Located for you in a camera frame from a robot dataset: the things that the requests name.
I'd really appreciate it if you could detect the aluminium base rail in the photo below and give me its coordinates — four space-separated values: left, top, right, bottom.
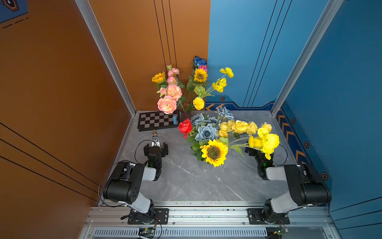
79 201 341 239

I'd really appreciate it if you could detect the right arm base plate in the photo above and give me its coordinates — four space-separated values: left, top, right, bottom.
247 208 290 226

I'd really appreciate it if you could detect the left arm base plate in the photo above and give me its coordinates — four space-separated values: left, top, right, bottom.
127 208 169 225

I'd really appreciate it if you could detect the yellow poppy spray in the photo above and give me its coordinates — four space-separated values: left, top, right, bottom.
229 122 281 161

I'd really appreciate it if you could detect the right circuit board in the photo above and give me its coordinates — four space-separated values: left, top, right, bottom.
266 228 289 239

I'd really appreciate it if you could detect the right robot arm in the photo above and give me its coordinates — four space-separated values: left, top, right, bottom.
245 148 332 225

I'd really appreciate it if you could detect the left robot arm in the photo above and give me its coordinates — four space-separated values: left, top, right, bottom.
102 143 168 225

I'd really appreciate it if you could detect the yellow rose spray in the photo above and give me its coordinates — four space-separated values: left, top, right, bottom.
218 119 258 137

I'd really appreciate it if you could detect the background bouquet in dark vase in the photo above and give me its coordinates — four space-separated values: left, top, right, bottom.
151 56 234 115

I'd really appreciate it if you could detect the large yellow sunflower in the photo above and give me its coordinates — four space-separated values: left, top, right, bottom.
200 139 228 167

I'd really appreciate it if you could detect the red rose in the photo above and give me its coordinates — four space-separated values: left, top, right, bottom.
178 119 193 139

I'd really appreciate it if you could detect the left circuit board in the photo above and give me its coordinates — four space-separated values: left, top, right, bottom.
138 227 156 239

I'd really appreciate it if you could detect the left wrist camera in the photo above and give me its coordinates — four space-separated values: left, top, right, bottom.
152 135 160 147

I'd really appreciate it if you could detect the grey blue roses bunch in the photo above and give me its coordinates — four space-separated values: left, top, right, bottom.
188 107 235 142

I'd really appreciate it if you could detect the circuit board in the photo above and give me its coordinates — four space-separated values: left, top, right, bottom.
266 228 289 239
138 227 156 239

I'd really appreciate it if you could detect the checkered chessboard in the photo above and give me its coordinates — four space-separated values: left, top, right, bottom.
137 110 180 131

